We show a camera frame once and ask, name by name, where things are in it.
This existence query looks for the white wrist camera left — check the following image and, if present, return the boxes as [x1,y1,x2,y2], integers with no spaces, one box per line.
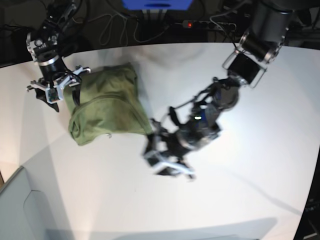
[143,150,166,172]

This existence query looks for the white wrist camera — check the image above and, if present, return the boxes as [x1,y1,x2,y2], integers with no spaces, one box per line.
[143,150,166,172]
[45,86,64,104]

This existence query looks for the grey looped cable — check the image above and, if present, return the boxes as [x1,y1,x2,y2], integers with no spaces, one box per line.
[98,11,173,46]

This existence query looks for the blue box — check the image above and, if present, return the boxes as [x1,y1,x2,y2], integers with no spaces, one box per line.
[122,0,193,11]

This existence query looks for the green T-shirt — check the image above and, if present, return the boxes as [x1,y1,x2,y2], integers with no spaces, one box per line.
[63,62,153,146]

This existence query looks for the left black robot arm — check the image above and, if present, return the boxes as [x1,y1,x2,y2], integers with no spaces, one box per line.
[143,0,295,179]

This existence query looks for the black power strip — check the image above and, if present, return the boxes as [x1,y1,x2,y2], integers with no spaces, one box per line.
[182,20,237,32]

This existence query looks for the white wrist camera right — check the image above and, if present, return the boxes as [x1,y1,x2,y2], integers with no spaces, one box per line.
[45,86,64,104]

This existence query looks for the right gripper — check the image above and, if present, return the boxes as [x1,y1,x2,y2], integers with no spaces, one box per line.
[26,59,92,113]

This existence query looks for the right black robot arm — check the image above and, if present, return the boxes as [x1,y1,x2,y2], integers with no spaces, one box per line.
[25,0,91,112]

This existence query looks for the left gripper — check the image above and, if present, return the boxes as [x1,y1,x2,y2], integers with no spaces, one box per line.
[144,131,195,179]

